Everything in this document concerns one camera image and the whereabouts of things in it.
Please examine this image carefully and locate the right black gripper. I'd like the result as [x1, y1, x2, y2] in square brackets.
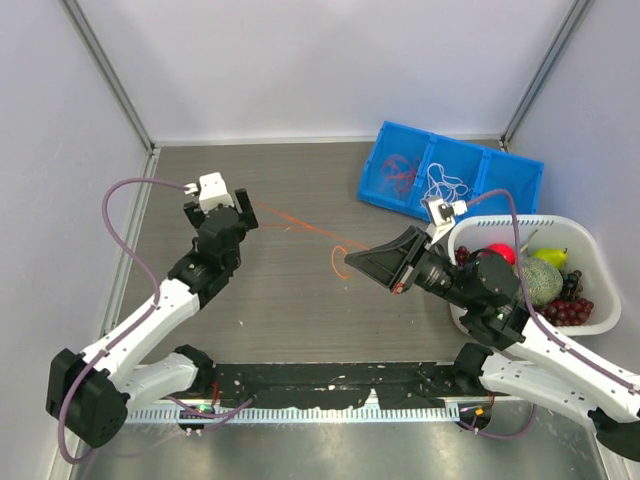
[346, 225, 478, 310]

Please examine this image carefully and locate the white string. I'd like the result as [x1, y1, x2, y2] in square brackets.
[418, 162, 471, 209]

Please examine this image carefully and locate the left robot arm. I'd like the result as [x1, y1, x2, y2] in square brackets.
[45, 182, 258, 449]

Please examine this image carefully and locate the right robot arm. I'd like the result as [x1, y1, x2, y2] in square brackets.
[344, 224, 639, 461]

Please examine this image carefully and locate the blue three-compartment bin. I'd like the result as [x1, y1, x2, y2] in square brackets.
[357, 121, 544, 221]

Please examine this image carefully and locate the red apple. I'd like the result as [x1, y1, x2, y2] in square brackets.
[487, 243, 516, 265]

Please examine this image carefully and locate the cantaloupe melon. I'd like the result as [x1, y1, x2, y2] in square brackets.
[512, 257, 563, 307]

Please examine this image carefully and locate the green pear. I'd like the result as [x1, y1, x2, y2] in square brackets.
[532, 248, 568, 270]

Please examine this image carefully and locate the red grapes bunch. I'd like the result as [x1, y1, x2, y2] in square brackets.
[541, 298, 594, 327]

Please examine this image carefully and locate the dark grapes bunch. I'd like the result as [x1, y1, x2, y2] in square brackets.
[559, 270, 583, 302]

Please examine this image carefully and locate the white plastic basket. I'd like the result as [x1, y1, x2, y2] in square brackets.
[447, 215, 621, 337]

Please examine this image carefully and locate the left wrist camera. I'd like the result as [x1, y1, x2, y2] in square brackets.
[185, 172, 235, 213]

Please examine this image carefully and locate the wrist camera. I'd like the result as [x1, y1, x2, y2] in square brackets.
[426, 196, 468, 245]
[185, 172, 235, 213]

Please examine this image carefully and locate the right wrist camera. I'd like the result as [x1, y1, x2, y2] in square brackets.
[426, 196, 468, 245]

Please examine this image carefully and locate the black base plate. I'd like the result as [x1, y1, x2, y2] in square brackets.
[211, 362, 491, 410]

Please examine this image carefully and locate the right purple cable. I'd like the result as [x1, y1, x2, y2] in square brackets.
[464, 188, 640, 441]

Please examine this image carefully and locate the purple cable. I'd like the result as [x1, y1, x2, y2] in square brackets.
[57, 178, 259, 466]
[464, 188, 640, 441]

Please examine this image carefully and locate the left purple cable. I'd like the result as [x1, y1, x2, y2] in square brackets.
[57, 178, 259, 466]

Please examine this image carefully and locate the slotted cable duct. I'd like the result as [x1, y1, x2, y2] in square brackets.
[127, 403, 460, 425]

